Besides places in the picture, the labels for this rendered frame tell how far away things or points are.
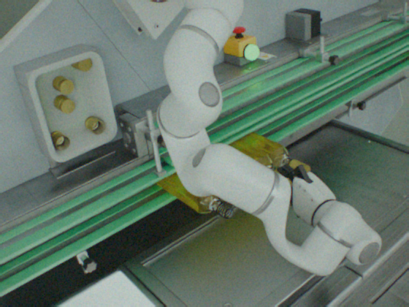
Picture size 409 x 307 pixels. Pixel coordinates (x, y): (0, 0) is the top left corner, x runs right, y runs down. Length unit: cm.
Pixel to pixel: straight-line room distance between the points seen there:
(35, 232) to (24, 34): 42
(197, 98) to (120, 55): 51
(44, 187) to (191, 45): 54
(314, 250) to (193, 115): 33
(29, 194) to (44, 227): 12
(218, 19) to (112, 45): 43
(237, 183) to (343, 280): 40
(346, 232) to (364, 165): 64
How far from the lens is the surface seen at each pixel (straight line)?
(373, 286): 108
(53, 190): 110
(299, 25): 153
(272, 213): 78
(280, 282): 103
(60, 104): 108
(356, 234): 86
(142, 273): 108
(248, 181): 75
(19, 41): 108
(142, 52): 122
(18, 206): 109
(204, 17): 80
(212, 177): 74
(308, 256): 87
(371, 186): 138
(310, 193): 99
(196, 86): 72
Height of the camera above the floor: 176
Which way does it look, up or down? 44 degrees down
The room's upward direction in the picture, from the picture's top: 119 degrees clockwise
